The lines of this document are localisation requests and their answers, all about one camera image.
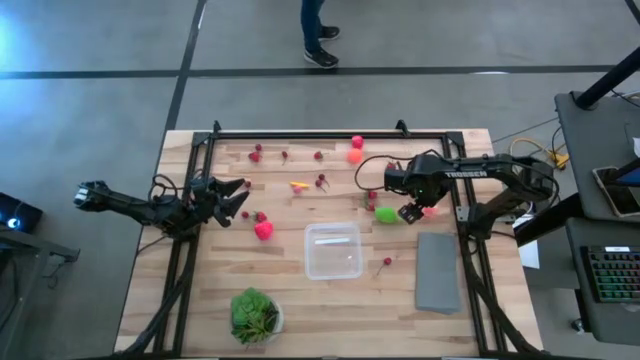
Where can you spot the person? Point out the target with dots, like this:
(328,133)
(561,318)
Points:
(311,25)

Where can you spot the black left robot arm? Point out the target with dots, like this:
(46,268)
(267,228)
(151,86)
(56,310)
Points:
(130,204)

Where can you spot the green pear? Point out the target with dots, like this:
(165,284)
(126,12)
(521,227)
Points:
(386,215)

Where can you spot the silver metal bracket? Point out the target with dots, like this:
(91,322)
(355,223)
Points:
(462,213)

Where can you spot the medium leafless red strawberry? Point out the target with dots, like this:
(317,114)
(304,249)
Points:
(357,141)

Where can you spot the pale orange peach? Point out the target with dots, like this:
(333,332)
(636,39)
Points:
(431,211)

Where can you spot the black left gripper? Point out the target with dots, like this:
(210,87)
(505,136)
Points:
(205,200)

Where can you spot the white paper sheet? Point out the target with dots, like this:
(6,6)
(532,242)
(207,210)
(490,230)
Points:
(530,252)

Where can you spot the black round pole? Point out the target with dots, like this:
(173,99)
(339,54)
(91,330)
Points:
(605,80)

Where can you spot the black box with blue light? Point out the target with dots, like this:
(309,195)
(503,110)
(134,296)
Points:
(20,212)

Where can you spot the smartphone in tan case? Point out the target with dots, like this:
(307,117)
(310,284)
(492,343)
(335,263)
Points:
(617,196)

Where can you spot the clear plastic tupperware container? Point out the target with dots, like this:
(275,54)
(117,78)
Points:
(333,260)

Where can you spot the backlit black keyboard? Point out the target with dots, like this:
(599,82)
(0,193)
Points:
(615,275)

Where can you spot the small strawberry with long stem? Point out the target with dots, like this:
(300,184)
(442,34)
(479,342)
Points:
(318,155)

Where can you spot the black aluminium table frame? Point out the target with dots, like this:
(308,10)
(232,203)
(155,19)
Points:
(325,135)

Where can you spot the large red strawberry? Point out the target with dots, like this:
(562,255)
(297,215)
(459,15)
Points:
(263,230)

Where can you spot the grey desk top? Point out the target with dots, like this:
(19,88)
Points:
(620,325)
(585,150)

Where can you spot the black frame clamp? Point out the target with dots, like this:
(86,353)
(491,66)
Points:
(402,127)
(216,126)

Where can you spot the black caster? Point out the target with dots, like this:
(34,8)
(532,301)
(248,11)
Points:
(578,325)

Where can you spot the grey tupperware lid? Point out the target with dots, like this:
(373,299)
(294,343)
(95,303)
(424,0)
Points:
(437,272)

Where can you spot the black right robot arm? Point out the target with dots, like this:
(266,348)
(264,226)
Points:
(500,167)

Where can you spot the orange fruit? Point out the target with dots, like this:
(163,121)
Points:
(354,156)

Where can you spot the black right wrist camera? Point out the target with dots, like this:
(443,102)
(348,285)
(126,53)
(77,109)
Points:
(394,180)

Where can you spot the green plant in white pot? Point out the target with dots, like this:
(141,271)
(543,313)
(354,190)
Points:
(252,315)

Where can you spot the black diagonal desk bar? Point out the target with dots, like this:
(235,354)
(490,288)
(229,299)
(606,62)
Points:
(545,222)

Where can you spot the grey metal stand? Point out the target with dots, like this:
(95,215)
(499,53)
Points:
(35,246)

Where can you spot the oblong red cherry with stem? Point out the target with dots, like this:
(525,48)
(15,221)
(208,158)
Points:
(284,154)

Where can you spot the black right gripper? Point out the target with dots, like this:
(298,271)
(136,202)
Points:
(425,182)

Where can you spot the small strawberry with green leaves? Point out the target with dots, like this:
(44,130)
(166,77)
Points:
(260,216)
(255,156)
(370,206)
(372,195)
(391,165)

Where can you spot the dark red cherry with stem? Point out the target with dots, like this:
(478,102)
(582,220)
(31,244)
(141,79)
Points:
(322,177)
(318,183)

